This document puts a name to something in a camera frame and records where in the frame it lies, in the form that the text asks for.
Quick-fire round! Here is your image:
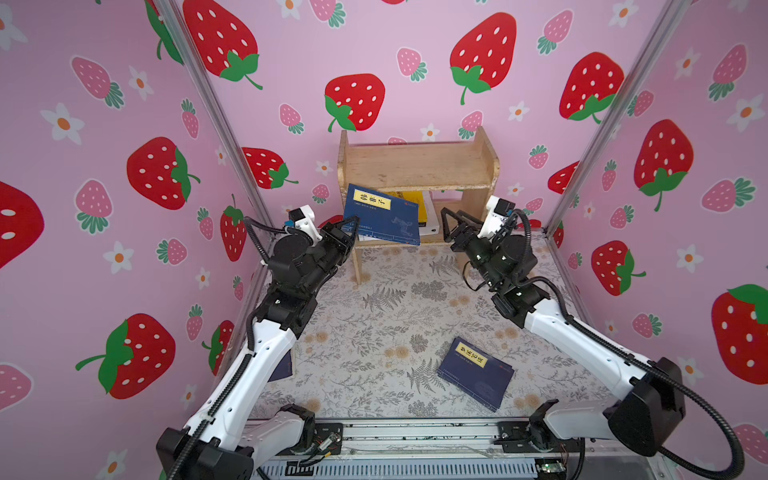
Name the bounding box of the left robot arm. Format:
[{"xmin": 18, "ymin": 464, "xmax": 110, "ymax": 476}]
[{"xmin": 156, "ymin": 216, "xmax": 360, "ymax": 479}]

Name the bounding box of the white hardcover book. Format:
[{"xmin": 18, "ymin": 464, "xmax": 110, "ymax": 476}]
[{"xmin": 418, "ymin": 191, "xmax": 440, "ymax": 237}]

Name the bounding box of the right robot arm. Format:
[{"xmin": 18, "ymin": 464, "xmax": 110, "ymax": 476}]
[{"xmin": 441, "ymin": 208, "xmax": 685, "ymax": 457}]

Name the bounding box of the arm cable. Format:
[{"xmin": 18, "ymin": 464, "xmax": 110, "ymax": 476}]
[
  {"xmin": 461, "ymin": 208, "xmax": 745, "ymax": 480},
  {"xmin": 164, "ymin": 215, "xmax": 295, "ymax": 480}
]

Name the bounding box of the blue book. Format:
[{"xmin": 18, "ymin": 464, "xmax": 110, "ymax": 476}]
[
  {"xmin": 344, "ymin": 184, "xmax": 421, "ymax": 246},
  {"xmin": 437, "ymin": 337, "xmax": 515, "ymax": 412}
]

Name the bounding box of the dark purple book left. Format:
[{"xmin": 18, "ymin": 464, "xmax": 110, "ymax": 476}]
[{"xmin": 269, "ymin": 351, "xmax": 293, "ymax": 382}]

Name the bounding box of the yellow cartoon cover book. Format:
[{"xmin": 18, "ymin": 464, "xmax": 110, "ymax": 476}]
[{"xmin": 400, "ymin": 191, "xmax": 428, "ymax": 229}]

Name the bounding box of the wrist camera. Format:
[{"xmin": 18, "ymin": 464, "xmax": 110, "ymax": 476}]
[
  {"xmin": 477, "ymin": 195, "xmax": 515, "ymax": 239},
  {"xmin": 285, "ymin": 205, "xmax": 321, "ymax": 245}
]

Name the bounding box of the wooden two-tier shelf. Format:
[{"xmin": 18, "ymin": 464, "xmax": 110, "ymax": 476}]
[{"xmin": 337, "ymin": 127, "xmax": 502, "ymax": 286}]

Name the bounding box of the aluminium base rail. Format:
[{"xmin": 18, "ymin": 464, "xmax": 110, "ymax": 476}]
[{"xmin": 173, "ymin": 416, "xmax": 679, "ymax": 480}]

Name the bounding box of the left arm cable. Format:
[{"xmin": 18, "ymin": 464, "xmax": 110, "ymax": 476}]
[{"xmin": 164, "ymin": 215, "xmax": 295, "ymax": 480}]

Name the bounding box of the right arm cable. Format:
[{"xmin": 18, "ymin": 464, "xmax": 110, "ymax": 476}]
[{"xmin": 461, "ymin": 208, "xmax": 745, "ymax": 480}]

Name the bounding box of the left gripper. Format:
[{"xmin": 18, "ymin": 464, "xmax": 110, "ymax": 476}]
[{"xmin": 299, "ymin": 217, "xmax": 355, "ymax": 304}]

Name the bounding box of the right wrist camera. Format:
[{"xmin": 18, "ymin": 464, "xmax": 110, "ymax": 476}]
[{"xmin": 477, "ymin": 195, "xmax": 515, "ymax": 239}]

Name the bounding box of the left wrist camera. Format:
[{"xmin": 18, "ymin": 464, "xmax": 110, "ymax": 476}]
[{"xmin": 285, "ymin": 205, "xmax": 321, "ymax": 245}]

